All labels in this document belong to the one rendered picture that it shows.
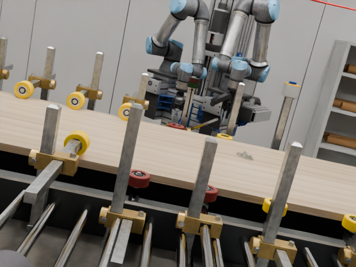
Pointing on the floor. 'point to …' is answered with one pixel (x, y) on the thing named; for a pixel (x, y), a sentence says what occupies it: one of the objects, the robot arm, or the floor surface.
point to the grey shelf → (337, 83)
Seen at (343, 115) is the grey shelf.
